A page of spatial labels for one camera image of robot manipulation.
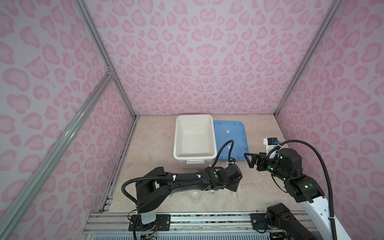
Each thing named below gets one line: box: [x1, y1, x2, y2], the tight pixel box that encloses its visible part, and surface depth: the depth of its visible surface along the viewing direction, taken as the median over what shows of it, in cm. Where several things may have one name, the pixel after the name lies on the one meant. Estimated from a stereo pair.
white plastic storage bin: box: [173, 114, 218, 169], surface depth 101 cm
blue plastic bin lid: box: [213, 121, 249, 161], surface depth 109 cm
